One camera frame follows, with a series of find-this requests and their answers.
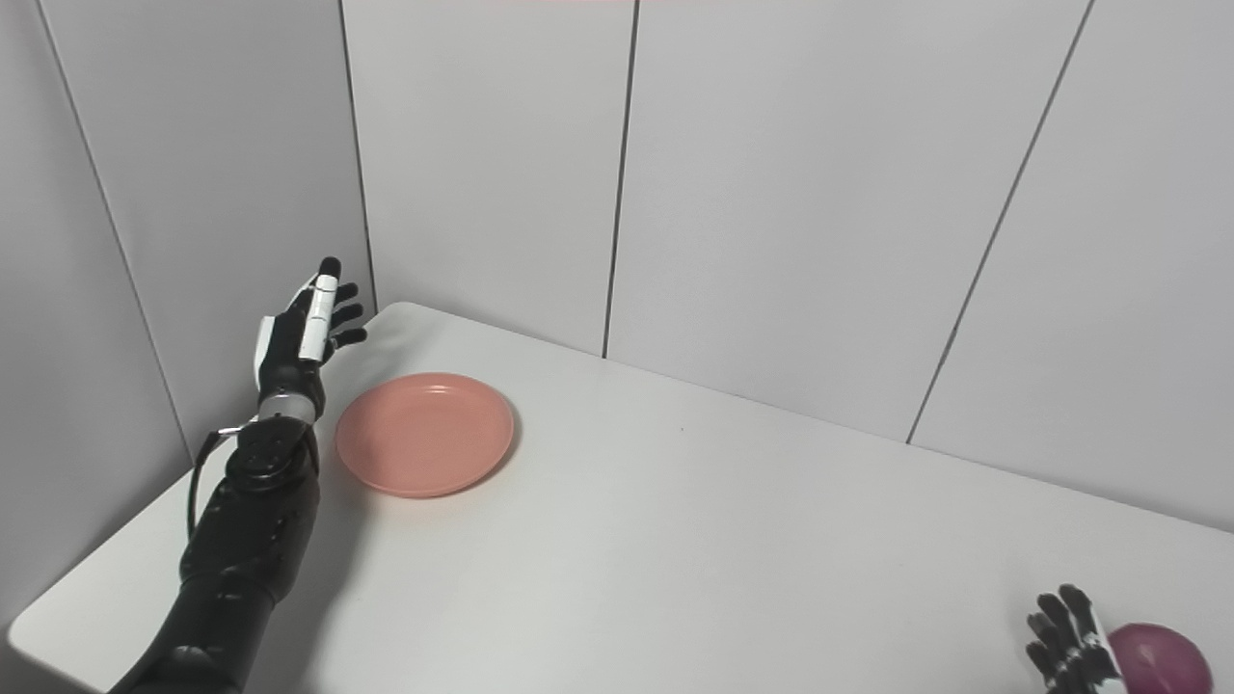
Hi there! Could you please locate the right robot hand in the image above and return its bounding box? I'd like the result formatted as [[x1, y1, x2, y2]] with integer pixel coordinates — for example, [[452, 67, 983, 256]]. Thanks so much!
[[1024, 584, 1127, 694]]

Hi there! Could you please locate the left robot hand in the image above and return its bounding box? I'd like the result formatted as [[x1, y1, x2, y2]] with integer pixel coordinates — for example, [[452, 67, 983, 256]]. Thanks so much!
[[253, 256, 368, 423]]

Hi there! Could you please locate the red onion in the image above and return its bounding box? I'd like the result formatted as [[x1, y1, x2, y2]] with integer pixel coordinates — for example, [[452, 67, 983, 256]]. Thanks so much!
[[1107, 623, 1213, 694]]

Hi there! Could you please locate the pink plate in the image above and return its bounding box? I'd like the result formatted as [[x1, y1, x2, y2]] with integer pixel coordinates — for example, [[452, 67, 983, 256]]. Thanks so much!
[[335, 373, 516, 499]]

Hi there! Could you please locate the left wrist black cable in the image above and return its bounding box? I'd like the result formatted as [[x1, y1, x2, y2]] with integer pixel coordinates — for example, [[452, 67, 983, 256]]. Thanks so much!
[[185, 422, 259, 541]]

